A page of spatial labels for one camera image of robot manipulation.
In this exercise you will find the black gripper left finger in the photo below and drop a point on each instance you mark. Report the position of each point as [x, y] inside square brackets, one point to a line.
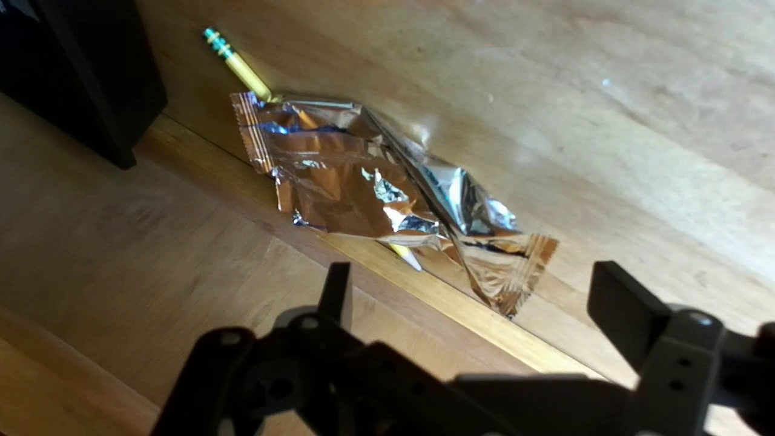
[334, 299]

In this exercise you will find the black object on desk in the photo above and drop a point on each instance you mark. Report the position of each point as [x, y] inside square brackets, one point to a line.
[84, 65]

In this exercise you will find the yellow pencil with green end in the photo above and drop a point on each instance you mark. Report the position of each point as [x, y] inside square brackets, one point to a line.
[235, 64]

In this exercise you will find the silver foil wrapper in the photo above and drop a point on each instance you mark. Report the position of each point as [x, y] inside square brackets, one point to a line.
[341, 167]

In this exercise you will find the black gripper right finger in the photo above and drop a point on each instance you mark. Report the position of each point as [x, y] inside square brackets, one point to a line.
[627, 312]

